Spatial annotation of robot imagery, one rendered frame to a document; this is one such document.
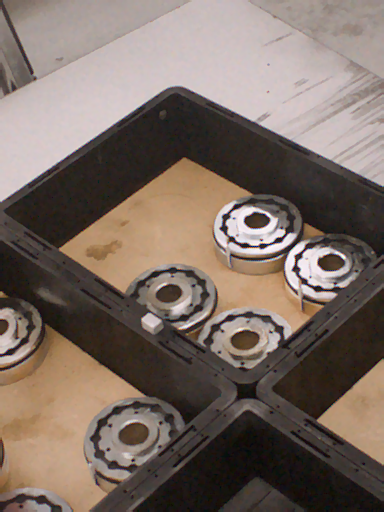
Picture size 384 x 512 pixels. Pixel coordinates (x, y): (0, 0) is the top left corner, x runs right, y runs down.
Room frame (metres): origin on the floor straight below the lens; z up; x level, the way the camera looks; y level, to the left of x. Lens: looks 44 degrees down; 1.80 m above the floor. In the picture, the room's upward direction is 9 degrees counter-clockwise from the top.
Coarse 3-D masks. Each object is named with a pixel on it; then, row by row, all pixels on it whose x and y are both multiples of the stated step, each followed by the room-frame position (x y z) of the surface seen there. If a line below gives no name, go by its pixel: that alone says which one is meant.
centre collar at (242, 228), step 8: (248, 208) 1.05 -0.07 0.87; (256, 208) 1.04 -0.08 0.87; (264, 208) 1.04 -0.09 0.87; (240, 216) 1.03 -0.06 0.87; (248, 216) 1.04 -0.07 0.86; (264, 216) 1.04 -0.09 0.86; (272, 216) 1.03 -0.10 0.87; (240, 224) 1.02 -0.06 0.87; (272, 224) 1.01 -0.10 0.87; (240, 232) 1.01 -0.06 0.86; (248, 232) 1.01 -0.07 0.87; (256, 232) 1.00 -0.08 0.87; (264, 232) 1.00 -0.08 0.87; (272, 232) 1.00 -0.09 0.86
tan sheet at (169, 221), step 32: (160, 192) 1.14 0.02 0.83; (192, 192) 1.13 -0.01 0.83; (224, 192) 1.12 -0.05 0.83; (96, 224) 1.10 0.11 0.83; (128, 224) 1.09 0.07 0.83; (160, 224) 1.08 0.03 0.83; (192, 224) 1.08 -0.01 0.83; (96, 256) 1.05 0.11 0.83; (128, 256) 1.04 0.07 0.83; (160, 256) 1.03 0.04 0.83; (192, 256) 1.02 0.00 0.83; (224, 288) 0.96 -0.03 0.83; (256, 288) 0.95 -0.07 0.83; (288, 320) 0.90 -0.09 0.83
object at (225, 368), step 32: (160, 96) 1.20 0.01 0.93; (192, 96) 1.19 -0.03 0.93; (256, 128) 1.11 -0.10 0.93; (64, 160) 1.11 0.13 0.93; (320, 160) 1.03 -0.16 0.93; (32, 192) 1.06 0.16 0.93; (0, 224) 1.02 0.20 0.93; (64, 256) 0.95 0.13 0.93; (96, 288) 0.89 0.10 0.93; (352, 288) 0.83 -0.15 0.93; (320, 320) 0.80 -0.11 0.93; (192, 352) 0.78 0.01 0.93; (288, 352) 0.76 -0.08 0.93; (256, 384) 0.74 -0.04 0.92
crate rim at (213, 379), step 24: (0, 240) 0.99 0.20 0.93; (48, 264) 0.94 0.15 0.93; (72, 288) 0.90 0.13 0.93; (120, 312) 0.85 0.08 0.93; (144, 336) 0.82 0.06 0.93; (192, 360) 0.77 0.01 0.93; (216, 384) 0.74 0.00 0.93; (216, 408) 0.71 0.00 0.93; (192, 432) 0.69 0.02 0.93; (168, 456) 0.67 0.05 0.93; (144, 480) 0.65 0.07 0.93; (96, 504) 0.63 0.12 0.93
